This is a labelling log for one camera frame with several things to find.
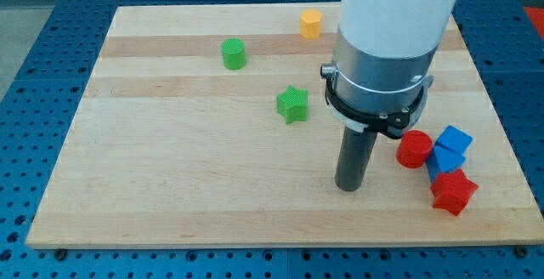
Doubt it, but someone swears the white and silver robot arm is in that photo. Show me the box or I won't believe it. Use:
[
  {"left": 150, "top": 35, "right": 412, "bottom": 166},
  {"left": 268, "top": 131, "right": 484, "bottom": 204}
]
[{"left": 320, "top": 0, "right": 456, "bottom": 139}]

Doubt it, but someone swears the green star block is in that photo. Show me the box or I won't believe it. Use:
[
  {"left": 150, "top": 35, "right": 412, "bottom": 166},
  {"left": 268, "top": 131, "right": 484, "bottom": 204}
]
[{"left": 276, "top": 85, "right": 309, "bottom": 124}]

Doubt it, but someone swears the red star block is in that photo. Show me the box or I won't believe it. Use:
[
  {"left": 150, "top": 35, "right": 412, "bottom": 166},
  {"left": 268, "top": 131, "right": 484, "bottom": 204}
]
[{"left": 430, "top": 168, "right": 479, "bottom": 216}]

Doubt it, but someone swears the wooden board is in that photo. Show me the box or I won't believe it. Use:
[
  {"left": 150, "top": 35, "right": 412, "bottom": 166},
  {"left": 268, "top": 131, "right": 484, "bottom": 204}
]
[{"left": 26, "top": 3, "right": 543, "bottom": 249}]

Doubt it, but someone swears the green cylinder block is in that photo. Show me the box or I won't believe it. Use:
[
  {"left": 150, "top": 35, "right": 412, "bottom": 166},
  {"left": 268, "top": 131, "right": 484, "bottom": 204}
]
[{"left": 220, "top": 38, "right": 247, "bottom": 70}]

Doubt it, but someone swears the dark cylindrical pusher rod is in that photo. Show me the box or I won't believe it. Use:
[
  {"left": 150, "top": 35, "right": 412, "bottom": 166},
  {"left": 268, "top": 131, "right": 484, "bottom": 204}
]
[{"left": 335, "top": 127, "right": 377, "bottom": 191}]

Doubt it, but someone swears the yellow hexagon block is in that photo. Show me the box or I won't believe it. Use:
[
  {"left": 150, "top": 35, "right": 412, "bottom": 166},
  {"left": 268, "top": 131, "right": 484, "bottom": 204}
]
[{"left": 299, "top": 9, "right": 323, "bottom": 39}]

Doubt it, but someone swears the red cylinder block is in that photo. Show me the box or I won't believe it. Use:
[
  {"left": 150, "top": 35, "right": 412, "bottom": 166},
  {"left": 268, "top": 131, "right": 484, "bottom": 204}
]
[{"left": 395, "top": 130, "right": 434, "bottom": 168}]

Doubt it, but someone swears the blue triangle block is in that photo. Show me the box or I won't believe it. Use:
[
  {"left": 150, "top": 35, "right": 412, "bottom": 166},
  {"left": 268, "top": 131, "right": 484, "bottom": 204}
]
[{"left": 426, "top": 145, "right": 466, "bottom": 183}]

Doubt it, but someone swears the blue cube block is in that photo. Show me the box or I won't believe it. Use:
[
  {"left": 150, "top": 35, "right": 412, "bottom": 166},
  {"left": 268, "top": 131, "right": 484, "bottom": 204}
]
[{"left": 435, "top": 125, "right": 473, "bottom": 155}]

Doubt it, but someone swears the red object at right edge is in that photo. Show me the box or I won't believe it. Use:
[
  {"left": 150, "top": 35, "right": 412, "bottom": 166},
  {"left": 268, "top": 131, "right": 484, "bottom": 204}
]
[{"left": 524, "top": 7, "right": 544, "bottom": 38}]

